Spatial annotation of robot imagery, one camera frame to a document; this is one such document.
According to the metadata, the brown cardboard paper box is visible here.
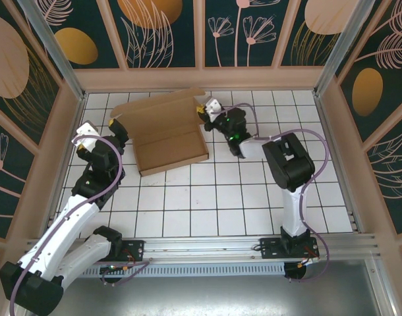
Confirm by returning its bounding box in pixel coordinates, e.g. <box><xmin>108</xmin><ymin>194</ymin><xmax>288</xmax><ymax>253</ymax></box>
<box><xmin>109</xmin><ymin>87</ymin><xmax>210</xmax><ymax>178</ymax></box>

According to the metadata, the grey metal sheet panel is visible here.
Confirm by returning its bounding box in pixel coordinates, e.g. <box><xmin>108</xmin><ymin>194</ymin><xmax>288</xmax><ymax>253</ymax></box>
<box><xmin>5</xmin><ymin>258</ymin><xmax>399</xmax><ymax>316</ymax></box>

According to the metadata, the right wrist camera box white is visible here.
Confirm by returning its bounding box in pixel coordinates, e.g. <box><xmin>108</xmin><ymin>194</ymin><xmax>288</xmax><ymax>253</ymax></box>
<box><xmin>204</xmin><ymin>97</ymin><xmax>225</xmax><ymax>117</ymax></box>

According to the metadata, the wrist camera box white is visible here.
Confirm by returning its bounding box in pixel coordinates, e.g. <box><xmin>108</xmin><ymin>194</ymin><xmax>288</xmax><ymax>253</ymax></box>
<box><xmin>71</xmin><ymin>121</ymin><xmax>101</xmax><ymax>153</ymax></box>
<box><xmin>204</xmin><ymin>97</ymin><xmax>225</xmax><ymax>117</ymax></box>

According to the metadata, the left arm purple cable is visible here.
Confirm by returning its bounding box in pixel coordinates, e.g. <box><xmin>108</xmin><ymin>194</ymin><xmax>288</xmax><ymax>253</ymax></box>
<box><xmin>9</xmin><ymin>136</ymin><xmax>151</xmax><ymax>316</ymax></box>

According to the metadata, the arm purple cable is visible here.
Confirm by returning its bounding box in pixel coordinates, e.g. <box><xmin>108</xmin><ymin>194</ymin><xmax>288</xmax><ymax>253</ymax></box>
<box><xmin>211</xmin><ymin>103</ymin><xmax>332</xmax><ymax>284</ymax></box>
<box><xmin>9</xmin><ymin>136</ymin><xmax>151</xmax><ymax>316</ymax></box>

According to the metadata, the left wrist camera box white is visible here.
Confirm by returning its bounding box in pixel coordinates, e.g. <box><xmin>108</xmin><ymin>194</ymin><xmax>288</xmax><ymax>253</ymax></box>
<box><xmin>71</xmin><ymin>121</ymin><xmax>101</xmax><ymax>153</ymax></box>

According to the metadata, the aluminium frame post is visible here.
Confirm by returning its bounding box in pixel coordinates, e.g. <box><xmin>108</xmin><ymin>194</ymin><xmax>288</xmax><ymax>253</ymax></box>
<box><xmin>16</xmin><ymin>0</ymin><xmax>87</xmax><ymax>101</ymax></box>
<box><xmin>312</xmin><ymin>0</ymin><xmax>370</xmax><ymax>99</ymax></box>

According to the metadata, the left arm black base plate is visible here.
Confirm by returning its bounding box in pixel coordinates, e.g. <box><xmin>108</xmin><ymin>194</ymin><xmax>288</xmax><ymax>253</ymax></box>
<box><xmin>85</xmin><ymin>239</ymin><xmax>146</xmax><ymax>263</ymax></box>

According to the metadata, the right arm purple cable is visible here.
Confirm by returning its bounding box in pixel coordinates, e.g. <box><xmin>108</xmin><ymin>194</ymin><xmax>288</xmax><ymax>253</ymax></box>
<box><xmin>211</xmin><ymin>103</ymin><xmax>332</xmax><ymax>284</ymax></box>

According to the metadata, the aluminium mounting rail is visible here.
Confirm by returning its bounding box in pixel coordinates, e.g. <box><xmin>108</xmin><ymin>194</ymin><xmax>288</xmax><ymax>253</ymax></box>
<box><xmin>21</xmin><ymin>232</ymin><xmax>385</xmax><ymax>264</ymax></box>

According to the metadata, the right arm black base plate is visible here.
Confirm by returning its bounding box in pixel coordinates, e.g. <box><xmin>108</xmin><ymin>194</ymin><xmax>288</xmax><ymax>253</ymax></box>
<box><xmin>259</xmin><ymin>237</ymin><xmax>320</xmax><ymax>261</ymax></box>

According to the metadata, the grey slotted cable duct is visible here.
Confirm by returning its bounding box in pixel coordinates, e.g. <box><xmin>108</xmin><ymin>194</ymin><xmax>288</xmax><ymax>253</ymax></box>
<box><xmin>84</xmin><ymin>262</ymin><xmax>287</xmax><ymax>278</ymax></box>

